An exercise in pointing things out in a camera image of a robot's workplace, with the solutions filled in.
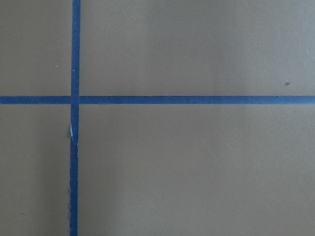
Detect blue tape line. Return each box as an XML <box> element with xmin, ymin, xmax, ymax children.
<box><xmin>67</xmin><ymin>0</ymin><xmax>82</xmax><ymax>236</ymax></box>
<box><xmin>0</xmin><ymin>95</ymin><xmax>315</xmax><ymax>106</ymax></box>

